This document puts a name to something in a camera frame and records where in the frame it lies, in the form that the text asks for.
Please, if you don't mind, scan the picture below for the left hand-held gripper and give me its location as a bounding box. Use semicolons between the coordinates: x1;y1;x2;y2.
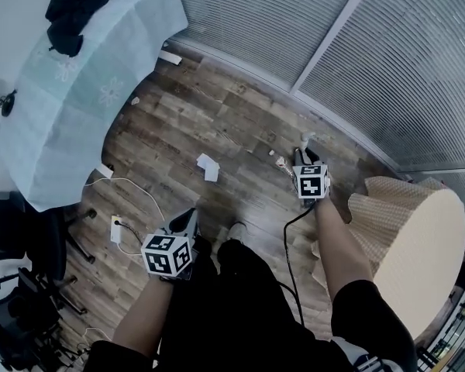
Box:
140;208;198;279

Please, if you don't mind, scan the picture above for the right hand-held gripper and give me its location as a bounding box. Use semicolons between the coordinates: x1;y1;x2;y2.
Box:
292;148;332;209

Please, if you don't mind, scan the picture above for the small litter piece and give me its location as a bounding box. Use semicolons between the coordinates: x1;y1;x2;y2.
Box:
268;149;296;176

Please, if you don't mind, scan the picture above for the person's left forearm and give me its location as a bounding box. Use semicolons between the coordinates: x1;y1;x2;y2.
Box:
112;277;176;358

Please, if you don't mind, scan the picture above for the person's right forearm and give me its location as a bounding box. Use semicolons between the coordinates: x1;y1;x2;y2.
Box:
315;198;375;306

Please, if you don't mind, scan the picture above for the person's light shoe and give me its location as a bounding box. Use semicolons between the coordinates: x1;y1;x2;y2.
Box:
226;222;247;242

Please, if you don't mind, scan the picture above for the person's black clothing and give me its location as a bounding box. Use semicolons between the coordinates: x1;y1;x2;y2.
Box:
88;238;418;372

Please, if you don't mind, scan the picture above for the round table with yellow cloth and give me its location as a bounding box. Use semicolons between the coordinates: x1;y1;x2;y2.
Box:
311;175;465;341

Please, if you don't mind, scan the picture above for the table with light blue cloth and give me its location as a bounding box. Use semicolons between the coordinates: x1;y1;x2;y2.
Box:
0;0;190;213

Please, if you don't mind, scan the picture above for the white shade table lamp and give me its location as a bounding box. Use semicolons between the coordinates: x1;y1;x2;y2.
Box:
0;74;19;119

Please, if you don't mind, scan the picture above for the pile of black clothes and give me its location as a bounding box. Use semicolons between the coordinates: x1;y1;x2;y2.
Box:
45;0;116;58

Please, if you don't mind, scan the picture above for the white power strip with cable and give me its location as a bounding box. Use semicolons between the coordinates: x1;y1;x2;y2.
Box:
84;176;166;256

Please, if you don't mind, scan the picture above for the black power cable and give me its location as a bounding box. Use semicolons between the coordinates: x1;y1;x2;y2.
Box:
117;219;145;244

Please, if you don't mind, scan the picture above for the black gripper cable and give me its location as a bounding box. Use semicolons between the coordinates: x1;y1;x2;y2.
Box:
283;202;319;326

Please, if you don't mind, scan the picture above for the thin white cable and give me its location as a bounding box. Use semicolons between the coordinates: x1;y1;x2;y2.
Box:
82;325;114;343

